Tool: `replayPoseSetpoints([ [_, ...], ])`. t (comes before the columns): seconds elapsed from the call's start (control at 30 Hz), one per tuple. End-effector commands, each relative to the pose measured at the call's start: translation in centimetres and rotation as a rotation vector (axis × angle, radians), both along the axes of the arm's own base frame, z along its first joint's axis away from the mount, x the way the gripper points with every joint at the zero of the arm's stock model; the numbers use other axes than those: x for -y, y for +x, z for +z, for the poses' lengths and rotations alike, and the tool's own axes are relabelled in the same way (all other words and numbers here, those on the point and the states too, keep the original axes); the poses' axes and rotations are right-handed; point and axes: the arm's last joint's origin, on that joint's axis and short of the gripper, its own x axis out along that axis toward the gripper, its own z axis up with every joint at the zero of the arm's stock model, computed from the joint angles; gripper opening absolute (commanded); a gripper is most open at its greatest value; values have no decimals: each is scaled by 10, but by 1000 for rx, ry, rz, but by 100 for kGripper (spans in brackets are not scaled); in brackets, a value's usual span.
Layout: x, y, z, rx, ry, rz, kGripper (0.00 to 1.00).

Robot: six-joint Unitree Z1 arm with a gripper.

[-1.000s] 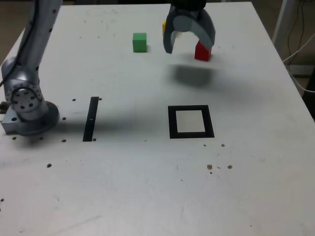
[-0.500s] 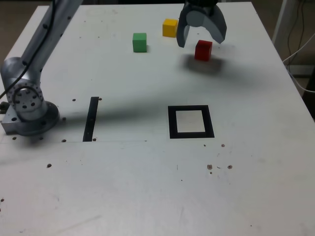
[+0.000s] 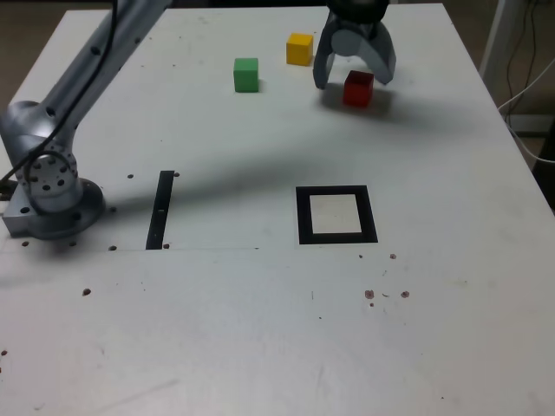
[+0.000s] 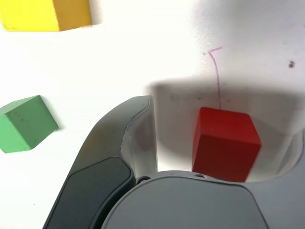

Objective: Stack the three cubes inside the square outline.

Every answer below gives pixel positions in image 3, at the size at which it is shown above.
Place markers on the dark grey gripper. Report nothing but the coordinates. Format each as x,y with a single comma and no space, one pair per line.
355,26

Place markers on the red cube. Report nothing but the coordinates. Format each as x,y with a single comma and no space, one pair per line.
357,93

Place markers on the yellow cube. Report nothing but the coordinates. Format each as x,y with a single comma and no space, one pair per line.
299,50

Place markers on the green cube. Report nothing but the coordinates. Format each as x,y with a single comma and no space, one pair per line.
246,78

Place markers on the black tape square outline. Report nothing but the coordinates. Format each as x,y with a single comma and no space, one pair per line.
303,216

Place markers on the dark flat box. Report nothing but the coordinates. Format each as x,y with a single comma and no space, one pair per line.
533,124

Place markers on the black tape strip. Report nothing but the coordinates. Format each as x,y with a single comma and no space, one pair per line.
159,208

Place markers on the white metal frame leg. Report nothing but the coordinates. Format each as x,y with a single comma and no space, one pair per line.
498,30

